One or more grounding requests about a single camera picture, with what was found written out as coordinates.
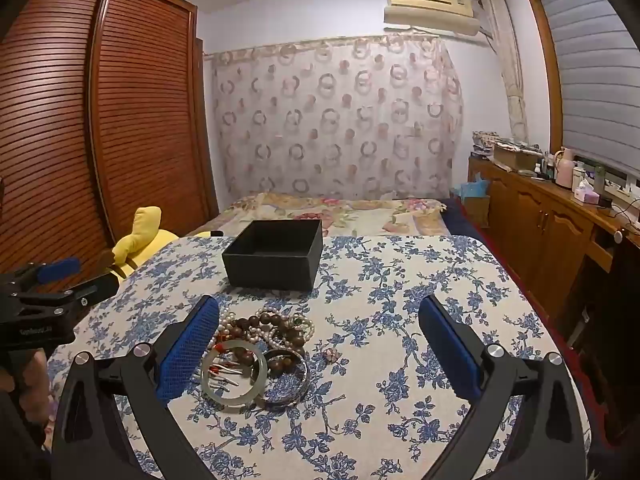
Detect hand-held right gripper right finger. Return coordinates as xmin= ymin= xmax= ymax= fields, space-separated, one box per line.
xmin=417 ymin=294 xmax=591 ymax=480

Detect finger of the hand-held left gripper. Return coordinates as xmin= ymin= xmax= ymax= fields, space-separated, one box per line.
xmin=0 ymin=257 xmax=83 ymax=302
xmin=20 ymin=274 xmax=121 ymax=313

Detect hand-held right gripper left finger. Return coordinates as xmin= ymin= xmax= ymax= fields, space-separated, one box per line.
xmin=51 ymin=294 xmax=221 ymax=480

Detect red string bracelet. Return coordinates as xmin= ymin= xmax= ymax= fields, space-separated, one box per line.
xmin=207 ymin=330 xmax=241 ymax=378

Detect brown wooden bead bracelet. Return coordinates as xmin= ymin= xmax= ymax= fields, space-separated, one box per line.
xmin=227 ymin=312 xmax=306 ymax=368

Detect pale green jade bangle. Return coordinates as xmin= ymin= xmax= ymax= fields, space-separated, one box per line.
xmin=201 ymin=339 xmax=268 ymax=400

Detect silver bangle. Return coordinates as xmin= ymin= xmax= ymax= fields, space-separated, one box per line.
xmin=255 ymin=347 xmax=309 ymax=408

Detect black square box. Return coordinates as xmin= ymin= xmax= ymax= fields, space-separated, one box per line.
xmin=221 ymin=219 xmax=324 ymax=292

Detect white pearl necklace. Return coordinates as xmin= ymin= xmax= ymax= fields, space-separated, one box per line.
xmin=218 ymin=305 xmax=316 ymax=351

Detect person's left hand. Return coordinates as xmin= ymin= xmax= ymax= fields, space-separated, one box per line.
xmin=15 ymin=347 xmax=53 ymax=411

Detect silver pins with red tips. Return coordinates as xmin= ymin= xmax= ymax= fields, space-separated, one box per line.
xmin=207 ymin=366 xmax=241 ymax=391

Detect yellow plush toy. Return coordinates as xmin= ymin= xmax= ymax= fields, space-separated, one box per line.
xmin=111 ymin=206 xmax=211 ymax=278

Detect blue floral tablecloth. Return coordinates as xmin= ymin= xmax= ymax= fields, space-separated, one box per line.
xmin=45 ymin=234 xmax=593 ymax=480

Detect box with blue bag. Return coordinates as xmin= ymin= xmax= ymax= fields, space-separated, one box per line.
xmin=450 ymin=172 xmax=492 ymax=228

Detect long wooden cabinet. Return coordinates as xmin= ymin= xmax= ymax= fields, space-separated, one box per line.
xmin=467 ymin=155 xmax=640 ymax=341

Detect bed with floral bedspread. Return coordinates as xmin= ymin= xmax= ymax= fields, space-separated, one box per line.
xmin=187 ymin=191 xmax=451 ymax=238

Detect wooden louvred wardrobe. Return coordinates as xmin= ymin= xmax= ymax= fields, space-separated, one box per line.
xmin=0 ymin=0 xmax=221 ymax=281

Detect cardboard box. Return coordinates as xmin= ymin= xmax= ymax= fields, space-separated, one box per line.
xmin=492 ymin=142 xmax=543 ymax=171

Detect pink tissue box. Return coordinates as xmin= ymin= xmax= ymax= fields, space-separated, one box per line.
xmin=574 ymin=180 xmax=601 ymax=205

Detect stack of patterned cloths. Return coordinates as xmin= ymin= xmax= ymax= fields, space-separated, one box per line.
xmin=471 ymin=130 xmax=501 ymax=158

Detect pink thermos jug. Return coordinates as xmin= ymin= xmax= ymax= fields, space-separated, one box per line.
xmin=554 ymin=146 xmax=576 ymax=190

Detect circle patterned sheer curtain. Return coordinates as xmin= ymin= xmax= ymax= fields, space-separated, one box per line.
xmin=207 ymin=34 xmax=463 ymax=201

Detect tied beige window curtain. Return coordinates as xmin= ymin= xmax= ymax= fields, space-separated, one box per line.
xmin=480 ymin=0 xmax=531 ymax=143

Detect grey window blind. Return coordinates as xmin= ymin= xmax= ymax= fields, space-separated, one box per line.
xmin=532 ymin=0 xmax=640 ymax=181

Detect beige wall air conditioner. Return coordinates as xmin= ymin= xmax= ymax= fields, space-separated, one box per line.
xmin=382 ymin=0 xmax=481 ymax=37

